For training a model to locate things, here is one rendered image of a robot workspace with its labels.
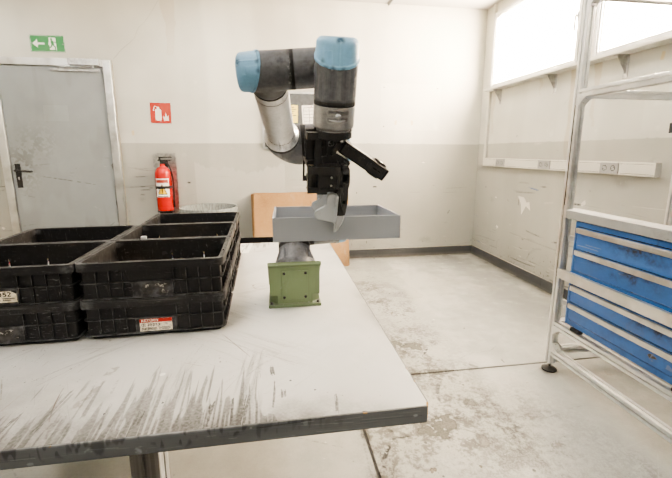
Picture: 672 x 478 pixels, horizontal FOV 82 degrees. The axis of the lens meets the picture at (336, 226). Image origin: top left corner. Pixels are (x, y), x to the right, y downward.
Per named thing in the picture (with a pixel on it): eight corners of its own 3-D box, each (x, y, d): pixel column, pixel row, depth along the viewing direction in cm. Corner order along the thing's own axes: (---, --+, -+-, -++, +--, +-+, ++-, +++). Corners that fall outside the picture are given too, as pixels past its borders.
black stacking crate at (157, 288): (232, 267, 145) (230, 237, 143) (224, 296, 116) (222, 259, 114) (116, 273, 138) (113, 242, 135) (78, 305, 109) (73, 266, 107)
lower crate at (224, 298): (234, 295, 147) (232, 264, 145) (227, 330, 118) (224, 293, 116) (119, 302, 140) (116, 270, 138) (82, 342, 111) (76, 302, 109)
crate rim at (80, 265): (231, 242, 143) (230, 236, 143) (223, 265, 114) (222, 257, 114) (113, 247, 136) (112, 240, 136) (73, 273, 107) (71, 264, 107)
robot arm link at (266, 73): (265, 136, 121) (231, 32, 72) (301, 133, 121) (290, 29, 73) (267, 172, 119) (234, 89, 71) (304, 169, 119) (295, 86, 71)
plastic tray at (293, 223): (378, 223, 103) (378, 204, 102) (400, 238, 84) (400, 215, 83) (275, 226, 100) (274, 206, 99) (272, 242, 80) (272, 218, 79)
